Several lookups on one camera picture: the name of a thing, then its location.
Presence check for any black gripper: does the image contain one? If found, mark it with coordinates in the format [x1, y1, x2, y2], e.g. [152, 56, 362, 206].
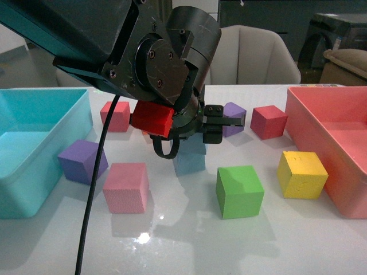
[169, 96, 245, 144]

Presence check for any light blue foam block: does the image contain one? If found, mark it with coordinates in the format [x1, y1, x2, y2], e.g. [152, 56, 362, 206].
[177, 133, 208, 155]

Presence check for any purple foam block with notch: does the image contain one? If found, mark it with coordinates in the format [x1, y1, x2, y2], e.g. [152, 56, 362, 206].
[223, 102, 247, 138]

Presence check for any dark red foam block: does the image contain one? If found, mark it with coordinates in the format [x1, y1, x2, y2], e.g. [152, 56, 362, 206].
[250, 105, 288, 140]

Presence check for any lower blue foam block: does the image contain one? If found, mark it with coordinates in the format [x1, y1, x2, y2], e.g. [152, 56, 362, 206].
[173, 152, 206, 176]

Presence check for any grey chair right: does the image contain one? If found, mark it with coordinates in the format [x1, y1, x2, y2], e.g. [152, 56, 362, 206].
[205, 25, 301, 85]

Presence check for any green foam block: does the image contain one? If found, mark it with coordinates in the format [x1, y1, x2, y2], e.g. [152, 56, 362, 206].
[216, 166, 264, 219]

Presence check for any yellow foam block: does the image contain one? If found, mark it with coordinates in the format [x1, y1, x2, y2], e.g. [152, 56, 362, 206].
[277, 151, 329, 199]

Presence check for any crimson pink foam block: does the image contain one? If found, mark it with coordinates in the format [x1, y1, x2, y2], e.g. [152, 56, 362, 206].
[100, 101, 130, 132]

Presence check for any pink plastic bin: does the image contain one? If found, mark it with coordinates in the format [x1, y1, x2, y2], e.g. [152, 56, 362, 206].
[285, 87, 366, 219]

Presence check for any dark grey counter cabinet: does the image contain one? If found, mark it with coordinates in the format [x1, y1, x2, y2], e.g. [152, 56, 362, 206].
[219, 1, 366, 44]

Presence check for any tan sofa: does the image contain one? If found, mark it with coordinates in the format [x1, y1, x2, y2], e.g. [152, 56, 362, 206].
[319, 49, 366, 86]

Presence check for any black appliance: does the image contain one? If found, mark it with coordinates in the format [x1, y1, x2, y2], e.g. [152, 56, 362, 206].
[298, 13, 366, 69]

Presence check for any teal plastic bin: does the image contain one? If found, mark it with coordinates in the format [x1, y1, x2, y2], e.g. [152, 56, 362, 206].
[1, 88, 93, 219]

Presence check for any black cable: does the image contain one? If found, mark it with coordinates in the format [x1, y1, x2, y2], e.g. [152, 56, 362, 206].
[74, 94, 121, 275]

